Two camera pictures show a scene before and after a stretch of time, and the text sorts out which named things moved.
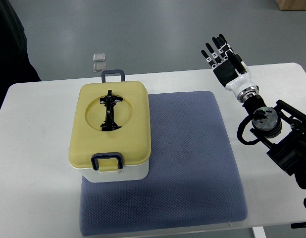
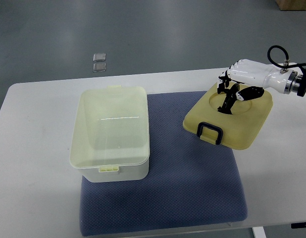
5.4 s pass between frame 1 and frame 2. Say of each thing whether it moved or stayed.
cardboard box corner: stayed
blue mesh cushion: stayed
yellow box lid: moved
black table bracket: stayed
